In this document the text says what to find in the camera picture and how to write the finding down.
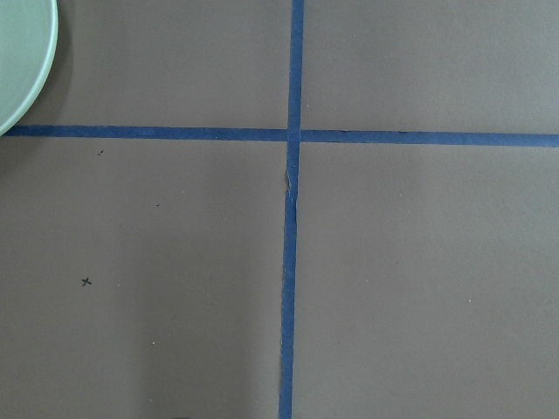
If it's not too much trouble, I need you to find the green plate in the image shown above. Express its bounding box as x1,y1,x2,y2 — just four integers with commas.
1,0,59,134

